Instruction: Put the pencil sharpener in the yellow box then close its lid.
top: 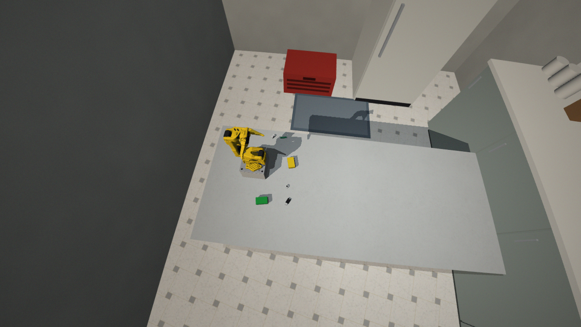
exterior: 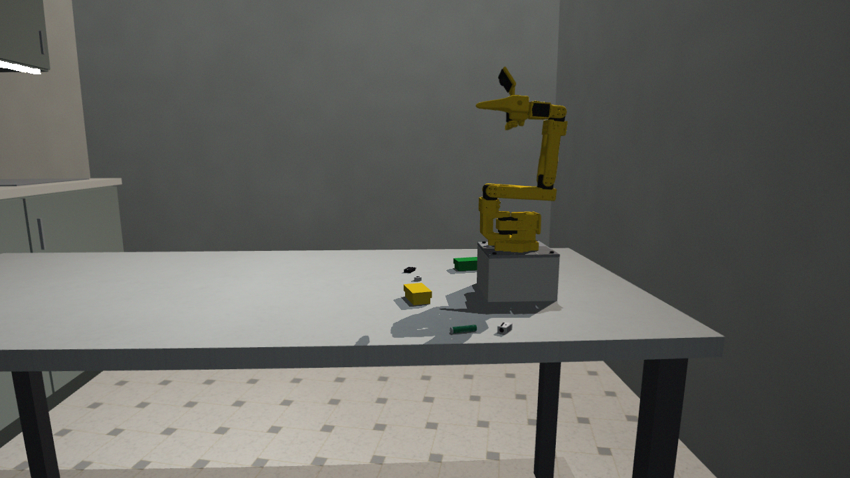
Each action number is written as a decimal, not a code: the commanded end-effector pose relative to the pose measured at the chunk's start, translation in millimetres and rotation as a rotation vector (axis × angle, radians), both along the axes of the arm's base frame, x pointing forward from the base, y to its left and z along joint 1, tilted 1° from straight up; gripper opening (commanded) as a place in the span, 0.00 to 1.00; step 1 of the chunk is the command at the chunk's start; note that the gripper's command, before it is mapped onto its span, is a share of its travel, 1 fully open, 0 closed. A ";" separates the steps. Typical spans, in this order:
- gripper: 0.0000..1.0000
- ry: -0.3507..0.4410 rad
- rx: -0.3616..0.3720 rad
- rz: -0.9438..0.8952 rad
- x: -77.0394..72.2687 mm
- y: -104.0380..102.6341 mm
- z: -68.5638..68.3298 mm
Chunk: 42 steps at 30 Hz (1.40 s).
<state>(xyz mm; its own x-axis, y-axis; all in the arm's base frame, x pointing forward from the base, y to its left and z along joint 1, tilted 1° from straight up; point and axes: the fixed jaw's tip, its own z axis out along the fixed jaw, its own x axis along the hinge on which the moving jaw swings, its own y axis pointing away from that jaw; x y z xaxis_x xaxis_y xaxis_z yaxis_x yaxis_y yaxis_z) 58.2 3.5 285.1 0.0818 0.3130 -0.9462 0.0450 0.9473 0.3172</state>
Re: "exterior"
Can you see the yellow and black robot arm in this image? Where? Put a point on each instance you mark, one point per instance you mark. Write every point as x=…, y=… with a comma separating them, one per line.
x=517, y=232

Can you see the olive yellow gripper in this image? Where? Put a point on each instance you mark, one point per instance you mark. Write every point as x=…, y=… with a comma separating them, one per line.
x=515, y=106

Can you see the green aaa battery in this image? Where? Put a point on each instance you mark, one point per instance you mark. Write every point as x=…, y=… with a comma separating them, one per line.
x=463, y=329

